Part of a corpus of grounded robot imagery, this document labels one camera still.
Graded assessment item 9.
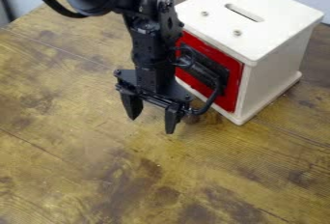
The red drawer with black handle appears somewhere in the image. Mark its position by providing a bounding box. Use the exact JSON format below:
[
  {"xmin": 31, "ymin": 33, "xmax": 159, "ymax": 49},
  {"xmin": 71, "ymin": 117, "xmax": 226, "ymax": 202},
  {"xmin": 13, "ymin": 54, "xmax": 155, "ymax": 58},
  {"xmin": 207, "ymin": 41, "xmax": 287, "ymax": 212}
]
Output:
[{"xmin": 175, "ymin": 32, "xmax": 243, "ymax": 113}]

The white wooden drawer box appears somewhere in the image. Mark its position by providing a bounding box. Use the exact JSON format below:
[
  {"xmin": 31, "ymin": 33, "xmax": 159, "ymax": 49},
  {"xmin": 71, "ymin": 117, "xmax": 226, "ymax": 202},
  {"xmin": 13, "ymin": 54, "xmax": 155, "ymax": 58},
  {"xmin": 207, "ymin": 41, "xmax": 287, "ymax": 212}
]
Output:
[{"xmin": 176, "ymin": 0, "xmax": 323, "ymax": 125}]

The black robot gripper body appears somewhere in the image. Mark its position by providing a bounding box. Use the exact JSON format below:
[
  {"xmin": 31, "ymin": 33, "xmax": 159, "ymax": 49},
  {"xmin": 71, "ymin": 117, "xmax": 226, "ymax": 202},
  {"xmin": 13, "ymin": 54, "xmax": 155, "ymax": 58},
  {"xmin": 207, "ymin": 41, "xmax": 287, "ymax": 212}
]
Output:
[{"xmin": 114, "ymin": 27, "xmax": 192, "ymax": 115}]

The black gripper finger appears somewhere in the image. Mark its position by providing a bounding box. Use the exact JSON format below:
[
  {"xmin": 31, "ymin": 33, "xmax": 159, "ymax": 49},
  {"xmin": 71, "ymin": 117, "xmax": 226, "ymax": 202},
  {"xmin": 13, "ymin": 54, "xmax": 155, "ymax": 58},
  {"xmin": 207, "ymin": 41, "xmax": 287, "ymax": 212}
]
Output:
[
  {"xmin": 122, "ymin": 94, "xmax": 143, "ymax": 120},
  {"xmin": 164, "ymin": 105, "xmax": 182, "ymax": 134}
]

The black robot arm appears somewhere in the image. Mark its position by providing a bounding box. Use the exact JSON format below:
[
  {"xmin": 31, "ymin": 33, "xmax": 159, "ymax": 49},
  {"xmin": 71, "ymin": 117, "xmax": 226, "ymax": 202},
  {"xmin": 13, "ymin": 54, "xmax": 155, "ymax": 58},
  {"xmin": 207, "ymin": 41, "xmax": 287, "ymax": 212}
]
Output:
[{"xmin": 43, "ymin": 0, "xmax": 191, "ymax": 134}]

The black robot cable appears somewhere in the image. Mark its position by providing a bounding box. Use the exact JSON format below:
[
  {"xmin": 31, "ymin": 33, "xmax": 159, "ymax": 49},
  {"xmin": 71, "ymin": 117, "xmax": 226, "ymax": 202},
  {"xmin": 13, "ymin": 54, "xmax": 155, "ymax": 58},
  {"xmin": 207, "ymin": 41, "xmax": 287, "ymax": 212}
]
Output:
[{"xmin": 172, "ymin": 44, "xmax": 198, "ymax": 68}]

